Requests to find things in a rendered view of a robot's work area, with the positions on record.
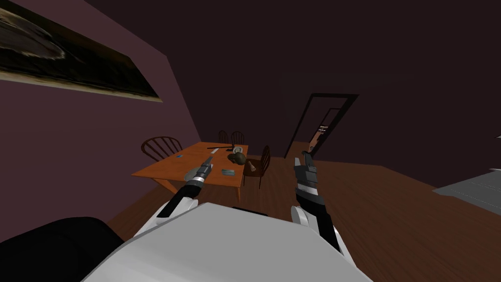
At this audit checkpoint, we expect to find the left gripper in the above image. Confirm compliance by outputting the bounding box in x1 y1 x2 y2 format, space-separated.
194 156 215 184

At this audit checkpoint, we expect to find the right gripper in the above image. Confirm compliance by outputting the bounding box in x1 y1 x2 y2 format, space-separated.
293 150 319 191

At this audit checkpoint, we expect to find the grey plate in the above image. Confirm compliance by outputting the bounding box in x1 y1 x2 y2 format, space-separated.
183 166 203 183

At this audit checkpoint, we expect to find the orange wooden table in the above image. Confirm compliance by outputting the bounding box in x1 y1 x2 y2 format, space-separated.
131 141 249 203

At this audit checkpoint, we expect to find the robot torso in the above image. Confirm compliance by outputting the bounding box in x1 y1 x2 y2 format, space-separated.
80 202 373 282

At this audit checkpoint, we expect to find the grey flat slab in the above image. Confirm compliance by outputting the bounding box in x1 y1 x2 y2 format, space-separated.
432 168 501 216

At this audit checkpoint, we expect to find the dark framed wall picture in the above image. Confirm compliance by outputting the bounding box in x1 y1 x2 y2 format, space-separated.
0 0 163 103

